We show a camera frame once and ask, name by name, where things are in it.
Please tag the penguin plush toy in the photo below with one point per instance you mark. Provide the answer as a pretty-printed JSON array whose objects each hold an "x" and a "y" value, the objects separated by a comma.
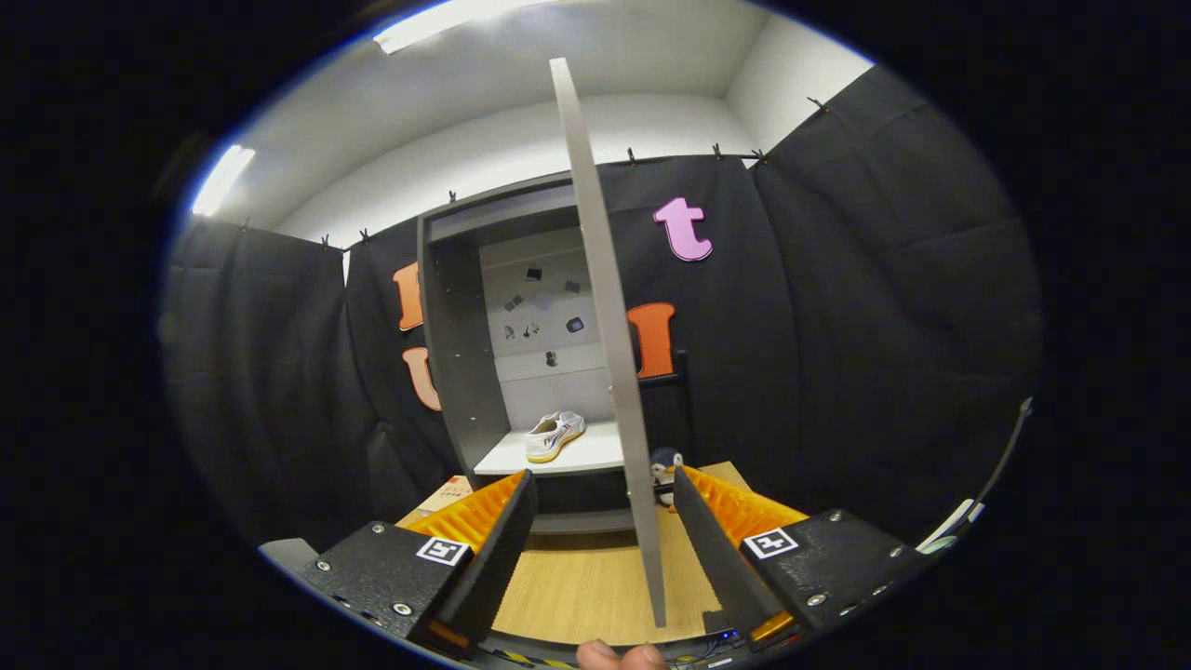
[{"x": 662, "y": 465}]

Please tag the row of black cloth clips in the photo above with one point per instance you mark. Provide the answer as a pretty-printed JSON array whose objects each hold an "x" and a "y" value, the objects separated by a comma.
[{"x": 631, "y": 155}]

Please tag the ceiling light strip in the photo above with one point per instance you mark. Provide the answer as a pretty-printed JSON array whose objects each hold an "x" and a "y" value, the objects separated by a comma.
[{"x": 221, "y": 181}]

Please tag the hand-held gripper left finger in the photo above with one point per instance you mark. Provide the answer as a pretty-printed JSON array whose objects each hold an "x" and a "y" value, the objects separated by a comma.
[{"x": 498, "y": 558}]

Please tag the stack of books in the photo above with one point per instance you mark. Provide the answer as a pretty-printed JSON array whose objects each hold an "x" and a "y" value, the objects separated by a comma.
[{"x": 447, "y": 491}]

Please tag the white cabinet shelf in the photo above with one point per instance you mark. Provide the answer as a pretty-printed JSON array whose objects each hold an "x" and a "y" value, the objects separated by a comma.
[{"x": 586, "y": 454}]

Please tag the black backdrop cloth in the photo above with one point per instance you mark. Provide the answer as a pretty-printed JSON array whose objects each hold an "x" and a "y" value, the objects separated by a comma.
[{"x": 884, "y": 326}]

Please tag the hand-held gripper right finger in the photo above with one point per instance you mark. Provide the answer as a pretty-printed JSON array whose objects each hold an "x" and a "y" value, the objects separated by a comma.
[{"x": 715, "y": 558}]

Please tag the white canvas shoe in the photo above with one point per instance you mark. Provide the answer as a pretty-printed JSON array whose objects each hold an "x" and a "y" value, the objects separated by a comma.
[{"x": 554, "y": 435}]

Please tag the dark grey shoe cabinet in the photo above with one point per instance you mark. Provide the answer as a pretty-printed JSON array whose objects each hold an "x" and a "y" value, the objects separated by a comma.
[{"x": 456, "y": 372}]

